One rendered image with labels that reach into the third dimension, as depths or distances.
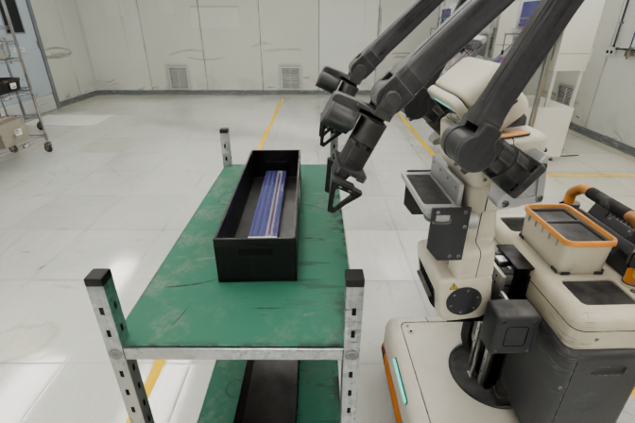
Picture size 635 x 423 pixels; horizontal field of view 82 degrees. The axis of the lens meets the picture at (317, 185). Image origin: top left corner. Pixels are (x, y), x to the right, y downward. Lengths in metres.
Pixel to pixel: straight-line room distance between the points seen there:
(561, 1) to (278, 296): 0.76
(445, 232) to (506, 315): 0.29
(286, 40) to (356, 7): 1.53
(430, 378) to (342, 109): 1.13
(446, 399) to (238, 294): 0.94
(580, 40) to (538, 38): 3.89
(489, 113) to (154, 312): 0.76
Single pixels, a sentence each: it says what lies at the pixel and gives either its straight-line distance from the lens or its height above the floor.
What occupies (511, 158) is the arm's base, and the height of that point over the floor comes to 1.22.
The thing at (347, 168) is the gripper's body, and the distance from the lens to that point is 0.73.
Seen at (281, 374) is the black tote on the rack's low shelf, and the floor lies 0.36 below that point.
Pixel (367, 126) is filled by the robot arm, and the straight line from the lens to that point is 0.72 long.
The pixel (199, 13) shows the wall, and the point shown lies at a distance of 8.36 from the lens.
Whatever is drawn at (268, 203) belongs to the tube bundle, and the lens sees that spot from 1.06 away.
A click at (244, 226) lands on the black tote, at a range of 1.02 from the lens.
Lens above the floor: 1.48
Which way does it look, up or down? 24 degrees down
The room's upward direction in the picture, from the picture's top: straight up
